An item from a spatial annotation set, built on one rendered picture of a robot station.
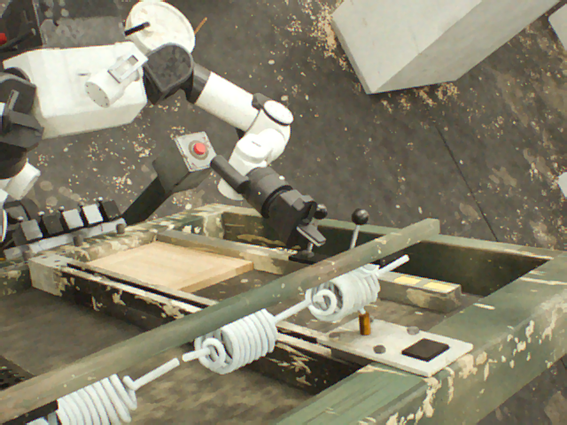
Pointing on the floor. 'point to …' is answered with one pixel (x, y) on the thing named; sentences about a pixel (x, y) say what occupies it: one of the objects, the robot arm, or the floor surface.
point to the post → (145, 203)
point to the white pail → (159, 26)
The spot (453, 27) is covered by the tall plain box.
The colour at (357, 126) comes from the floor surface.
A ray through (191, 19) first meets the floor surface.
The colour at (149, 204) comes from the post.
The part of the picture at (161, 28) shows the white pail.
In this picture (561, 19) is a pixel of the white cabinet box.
